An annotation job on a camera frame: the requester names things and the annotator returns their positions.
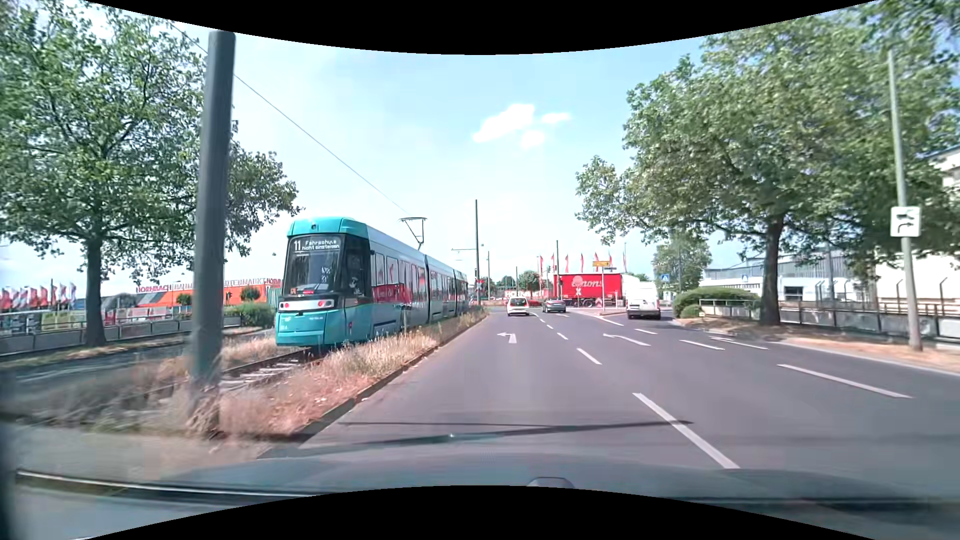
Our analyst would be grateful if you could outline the grey overhead line mast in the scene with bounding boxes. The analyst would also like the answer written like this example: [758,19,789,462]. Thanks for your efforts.
[472,198,482,306]
[186,30,237,406]

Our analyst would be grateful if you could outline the row of flags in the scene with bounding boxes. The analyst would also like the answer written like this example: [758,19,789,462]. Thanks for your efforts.
[535,250,630,276]
[0,282,79,313]

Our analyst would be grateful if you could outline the red lorry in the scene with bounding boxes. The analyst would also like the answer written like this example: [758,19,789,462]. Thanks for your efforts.
[554,272,625,308]

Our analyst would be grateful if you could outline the yellow direction sign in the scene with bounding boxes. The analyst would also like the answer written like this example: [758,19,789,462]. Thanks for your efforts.
[591,259,613,310]

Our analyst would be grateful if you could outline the turquoise tram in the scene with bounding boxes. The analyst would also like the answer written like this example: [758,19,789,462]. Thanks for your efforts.
[273,216,471,348]

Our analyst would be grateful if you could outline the white van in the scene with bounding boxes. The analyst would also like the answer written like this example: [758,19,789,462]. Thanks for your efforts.
[626,281,663,321]

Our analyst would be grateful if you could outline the car's own bonnet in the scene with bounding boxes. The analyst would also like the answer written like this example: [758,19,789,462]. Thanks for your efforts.
[15,441,960,540]

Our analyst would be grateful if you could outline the green bush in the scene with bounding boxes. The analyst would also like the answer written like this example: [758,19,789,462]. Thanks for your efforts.
[672,285,762,319]

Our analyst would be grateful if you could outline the green hedge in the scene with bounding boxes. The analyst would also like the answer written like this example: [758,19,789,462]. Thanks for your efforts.
[222,301,277,329]

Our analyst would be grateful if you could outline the orange store building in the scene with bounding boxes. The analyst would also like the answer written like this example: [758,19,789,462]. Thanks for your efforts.
[103,278,284,312]

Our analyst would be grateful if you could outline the large green tree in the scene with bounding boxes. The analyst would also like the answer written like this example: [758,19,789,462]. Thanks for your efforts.
[575,0,960,327]
[0,0,303,348]

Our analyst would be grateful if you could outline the white industrial building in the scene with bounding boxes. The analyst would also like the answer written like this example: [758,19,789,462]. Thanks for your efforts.
[699,146,960,305]

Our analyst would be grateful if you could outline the grey metal fence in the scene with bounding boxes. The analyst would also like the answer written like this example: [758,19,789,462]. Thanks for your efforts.
[0,306,245,357]
[699,297,960,340]

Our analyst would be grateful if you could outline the sandy pavement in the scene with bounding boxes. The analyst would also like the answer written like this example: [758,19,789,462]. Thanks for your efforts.
[669,315,960,376]

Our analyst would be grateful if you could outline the road sign on pole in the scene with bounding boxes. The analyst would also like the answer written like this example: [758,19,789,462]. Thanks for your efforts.
[886,49,924,353]

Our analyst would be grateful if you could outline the overhead wires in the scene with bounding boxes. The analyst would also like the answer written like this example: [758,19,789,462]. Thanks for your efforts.
[153,11,421,226]

